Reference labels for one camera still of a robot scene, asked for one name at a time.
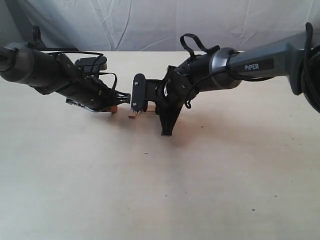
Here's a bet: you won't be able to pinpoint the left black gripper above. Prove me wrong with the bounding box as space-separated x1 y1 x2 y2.
65 76 131 113

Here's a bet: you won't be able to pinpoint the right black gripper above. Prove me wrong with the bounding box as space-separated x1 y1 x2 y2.
143 65 193 136

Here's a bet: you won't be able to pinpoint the plain wood strip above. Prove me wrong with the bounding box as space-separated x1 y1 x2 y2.
109 105 118 114
146 105 156 113

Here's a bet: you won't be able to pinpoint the wood strip with holes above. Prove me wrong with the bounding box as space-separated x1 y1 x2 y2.
128 111 137 119

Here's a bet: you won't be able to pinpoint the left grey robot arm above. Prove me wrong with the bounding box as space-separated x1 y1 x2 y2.
0 42 131 113

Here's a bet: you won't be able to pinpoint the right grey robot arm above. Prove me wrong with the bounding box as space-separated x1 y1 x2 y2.
132 22 320 136

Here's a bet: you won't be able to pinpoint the white backdrop cloth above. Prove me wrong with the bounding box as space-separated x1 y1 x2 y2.
0 0 320 52

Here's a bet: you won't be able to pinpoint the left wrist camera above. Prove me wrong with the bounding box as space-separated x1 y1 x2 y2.
74 56 107 74

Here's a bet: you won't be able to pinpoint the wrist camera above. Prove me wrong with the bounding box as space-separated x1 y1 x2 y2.
131 73 148 113
74 56 107 74

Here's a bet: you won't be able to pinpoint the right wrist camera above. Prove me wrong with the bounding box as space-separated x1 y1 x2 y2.
131 73 148 113

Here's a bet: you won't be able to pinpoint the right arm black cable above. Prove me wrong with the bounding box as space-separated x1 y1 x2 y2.
179 33 221 57

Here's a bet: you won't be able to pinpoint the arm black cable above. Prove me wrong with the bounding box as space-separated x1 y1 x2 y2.
32 24 78 52
179 33 221 57

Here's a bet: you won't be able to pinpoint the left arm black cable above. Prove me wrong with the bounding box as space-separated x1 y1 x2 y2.
32 24 78 52

